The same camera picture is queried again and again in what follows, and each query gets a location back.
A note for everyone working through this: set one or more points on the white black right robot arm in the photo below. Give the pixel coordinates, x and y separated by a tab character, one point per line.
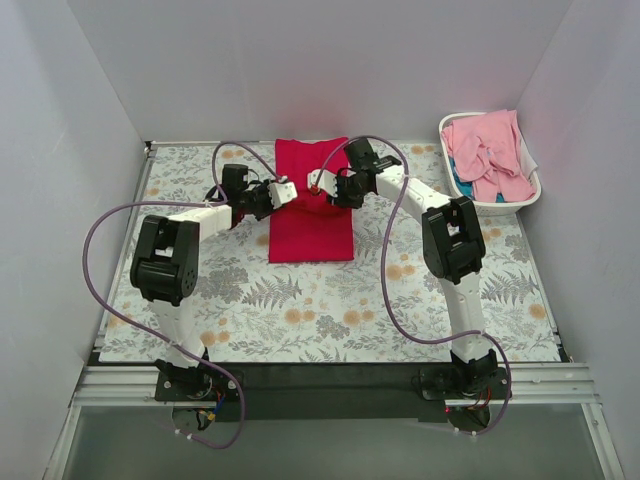
453	250

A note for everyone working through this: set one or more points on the aluminium frame rail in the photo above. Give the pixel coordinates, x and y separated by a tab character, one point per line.
533	383

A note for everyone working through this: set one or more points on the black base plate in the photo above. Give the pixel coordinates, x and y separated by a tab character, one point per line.
318	391

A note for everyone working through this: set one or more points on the red t shirt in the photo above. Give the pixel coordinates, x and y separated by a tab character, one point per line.
309	229

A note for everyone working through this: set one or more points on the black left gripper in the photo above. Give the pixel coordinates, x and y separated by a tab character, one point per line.
267	201

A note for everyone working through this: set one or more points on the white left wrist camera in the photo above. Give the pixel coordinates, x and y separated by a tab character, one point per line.
282	193

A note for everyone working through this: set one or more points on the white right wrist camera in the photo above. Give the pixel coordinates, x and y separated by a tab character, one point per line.
322	181

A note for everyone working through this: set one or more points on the blue garment in basket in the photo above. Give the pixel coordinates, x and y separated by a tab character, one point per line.
466	188

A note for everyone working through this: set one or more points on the white laundry basket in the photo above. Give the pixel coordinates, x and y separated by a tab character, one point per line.
488	209

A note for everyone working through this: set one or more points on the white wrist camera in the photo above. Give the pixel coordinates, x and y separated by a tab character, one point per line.
322	181
282	193

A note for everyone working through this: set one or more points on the pink t shirt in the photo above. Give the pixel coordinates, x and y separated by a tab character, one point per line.
487	152

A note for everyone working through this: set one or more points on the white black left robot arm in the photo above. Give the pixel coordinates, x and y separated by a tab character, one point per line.
165	268

